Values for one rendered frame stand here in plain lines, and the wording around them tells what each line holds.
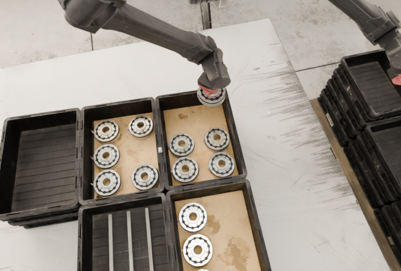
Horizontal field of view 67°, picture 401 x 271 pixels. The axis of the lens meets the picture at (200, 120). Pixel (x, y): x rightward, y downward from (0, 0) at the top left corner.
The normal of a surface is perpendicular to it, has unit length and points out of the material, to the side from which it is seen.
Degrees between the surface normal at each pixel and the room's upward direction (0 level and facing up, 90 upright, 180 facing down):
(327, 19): 0
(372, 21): 88
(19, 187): 0
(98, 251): 0
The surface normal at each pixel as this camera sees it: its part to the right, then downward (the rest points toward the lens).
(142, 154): -0.01, -0.47
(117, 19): 0.36, 0.89
